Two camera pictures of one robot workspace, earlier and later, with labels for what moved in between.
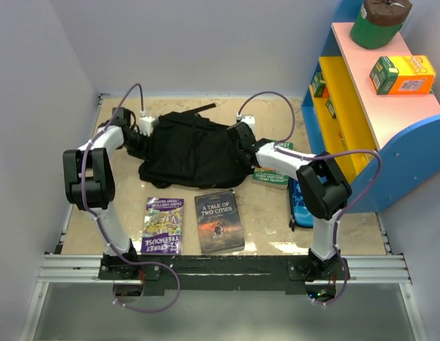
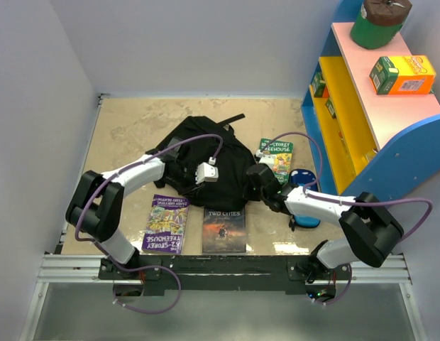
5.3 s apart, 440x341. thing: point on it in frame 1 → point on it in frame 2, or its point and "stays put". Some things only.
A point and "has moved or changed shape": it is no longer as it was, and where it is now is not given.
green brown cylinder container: [379, 22] stays put
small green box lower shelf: [331, 108] stays put
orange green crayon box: [402, 75] stays put
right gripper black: [253, 133] → [248, 192]
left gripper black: [145, 138] → [184, 190]
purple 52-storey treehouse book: [162, 226] stays put
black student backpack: [186, 150] has moved or changed shape
